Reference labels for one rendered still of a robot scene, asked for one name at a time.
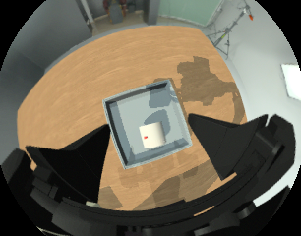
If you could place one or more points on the white cylinder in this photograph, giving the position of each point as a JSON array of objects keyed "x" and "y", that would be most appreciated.
[{"x": 153, "y": 135}]

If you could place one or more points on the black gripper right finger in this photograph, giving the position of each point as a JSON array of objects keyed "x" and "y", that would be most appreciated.
[{"x": 224, "y": 142}]

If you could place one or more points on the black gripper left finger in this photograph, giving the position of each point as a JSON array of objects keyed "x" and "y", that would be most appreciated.
[{"x": 79, "y": 164}]

